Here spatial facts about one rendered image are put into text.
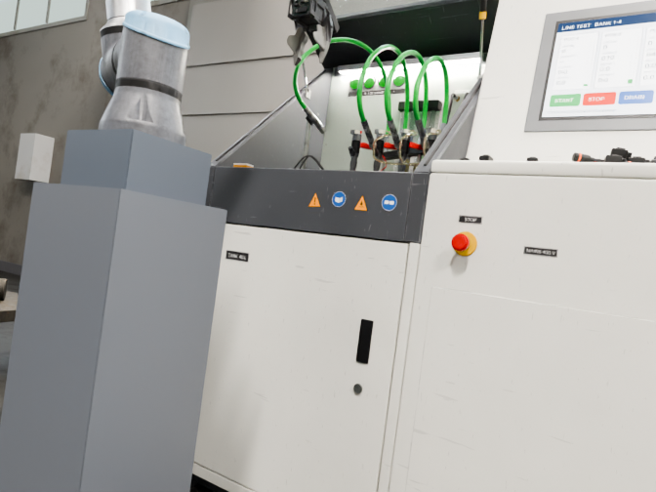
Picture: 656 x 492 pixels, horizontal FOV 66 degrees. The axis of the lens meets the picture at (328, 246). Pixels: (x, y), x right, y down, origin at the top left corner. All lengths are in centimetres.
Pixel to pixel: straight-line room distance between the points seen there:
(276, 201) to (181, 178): 46
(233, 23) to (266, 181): 351
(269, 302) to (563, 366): 71
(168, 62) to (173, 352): 51
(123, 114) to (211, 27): 407
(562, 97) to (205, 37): 397
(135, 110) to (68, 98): 558
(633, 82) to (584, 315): 61
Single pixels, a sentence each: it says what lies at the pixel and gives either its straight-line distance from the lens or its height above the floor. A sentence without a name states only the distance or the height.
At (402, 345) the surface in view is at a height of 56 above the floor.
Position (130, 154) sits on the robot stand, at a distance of 87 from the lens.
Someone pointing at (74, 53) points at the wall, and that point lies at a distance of 664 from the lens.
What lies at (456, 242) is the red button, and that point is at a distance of 106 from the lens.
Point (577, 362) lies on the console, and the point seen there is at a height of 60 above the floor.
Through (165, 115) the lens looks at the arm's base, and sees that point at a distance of 95.
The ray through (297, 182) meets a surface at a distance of 132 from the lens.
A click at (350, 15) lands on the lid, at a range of 192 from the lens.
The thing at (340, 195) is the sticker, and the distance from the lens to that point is 124.
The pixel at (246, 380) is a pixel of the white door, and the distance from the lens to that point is 141.
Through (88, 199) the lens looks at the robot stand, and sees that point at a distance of 88.
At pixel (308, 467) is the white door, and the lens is 133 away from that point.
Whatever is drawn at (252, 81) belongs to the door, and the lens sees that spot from 444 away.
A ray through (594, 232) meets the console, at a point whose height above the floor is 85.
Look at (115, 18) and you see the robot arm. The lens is 116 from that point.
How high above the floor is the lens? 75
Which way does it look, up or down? 1 degrees up
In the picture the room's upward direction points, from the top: 8 degrees clockwise
